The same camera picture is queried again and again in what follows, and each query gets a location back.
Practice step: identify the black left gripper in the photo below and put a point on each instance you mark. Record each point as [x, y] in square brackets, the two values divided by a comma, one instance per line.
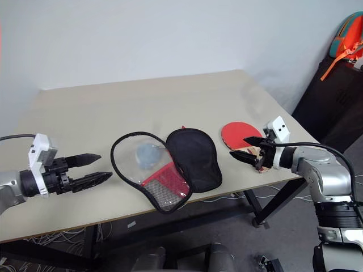
[58, 177]

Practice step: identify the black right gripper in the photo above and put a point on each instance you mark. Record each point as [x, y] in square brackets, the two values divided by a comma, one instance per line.
[266, 156]

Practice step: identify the red table tennis paddle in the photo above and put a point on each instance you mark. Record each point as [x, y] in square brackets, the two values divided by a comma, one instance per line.
[236, 134]

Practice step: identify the black clear paddle case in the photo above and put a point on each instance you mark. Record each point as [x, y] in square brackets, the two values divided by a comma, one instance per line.
[195, 161]

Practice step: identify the light blue plush pendant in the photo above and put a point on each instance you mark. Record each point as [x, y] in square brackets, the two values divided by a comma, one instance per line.
[147, 156]

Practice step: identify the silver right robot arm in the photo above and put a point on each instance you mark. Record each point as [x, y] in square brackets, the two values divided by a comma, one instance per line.
[326, 175]

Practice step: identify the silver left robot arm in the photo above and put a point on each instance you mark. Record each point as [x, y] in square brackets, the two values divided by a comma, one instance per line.
[8, 187]

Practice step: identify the small grey floor label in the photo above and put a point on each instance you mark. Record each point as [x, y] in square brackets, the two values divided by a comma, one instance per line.
[131, 224]

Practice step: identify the black cabinet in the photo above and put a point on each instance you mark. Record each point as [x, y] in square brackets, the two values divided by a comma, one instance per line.
[326, 107]

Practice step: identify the dark grey rounded shape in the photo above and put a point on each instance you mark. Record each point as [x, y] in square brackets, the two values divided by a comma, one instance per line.
[221, 256]
[150, 259]

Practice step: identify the black device with white label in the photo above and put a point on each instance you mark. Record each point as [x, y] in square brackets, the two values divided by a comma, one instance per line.
[270, 265]

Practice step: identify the teal orange backpack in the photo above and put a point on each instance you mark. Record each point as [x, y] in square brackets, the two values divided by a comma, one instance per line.
[347, 37]

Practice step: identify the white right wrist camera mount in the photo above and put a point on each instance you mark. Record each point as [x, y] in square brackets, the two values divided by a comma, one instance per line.
[279, 128]

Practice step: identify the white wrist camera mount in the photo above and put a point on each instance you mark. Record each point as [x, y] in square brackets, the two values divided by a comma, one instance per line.
[38, 147]
[279, 128]

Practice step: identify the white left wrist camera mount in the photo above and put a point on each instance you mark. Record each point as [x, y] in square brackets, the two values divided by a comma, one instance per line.
[38, 147]

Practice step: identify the black metal table frame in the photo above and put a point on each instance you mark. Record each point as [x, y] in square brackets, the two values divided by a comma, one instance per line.
[262, 211]

